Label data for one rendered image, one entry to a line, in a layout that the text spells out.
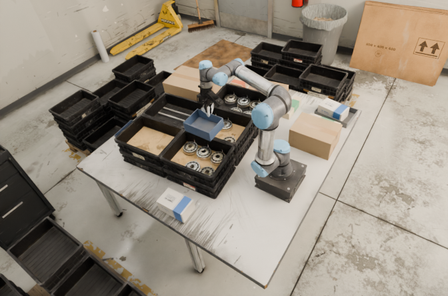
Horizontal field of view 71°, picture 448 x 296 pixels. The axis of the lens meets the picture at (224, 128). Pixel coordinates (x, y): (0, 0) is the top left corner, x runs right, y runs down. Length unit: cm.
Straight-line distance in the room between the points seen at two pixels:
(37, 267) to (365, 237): 234
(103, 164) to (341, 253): 191
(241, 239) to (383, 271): 122
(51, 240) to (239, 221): 130
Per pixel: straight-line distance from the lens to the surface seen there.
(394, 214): 302
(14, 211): 301
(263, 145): 166
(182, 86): 267
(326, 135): 223
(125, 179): 232
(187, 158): 213
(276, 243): 189
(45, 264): 246
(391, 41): 447
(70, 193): 343
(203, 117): 203
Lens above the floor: 238
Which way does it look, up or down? 42 degrees down
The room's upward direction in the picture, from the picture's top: 6 degrees counter-clockwise
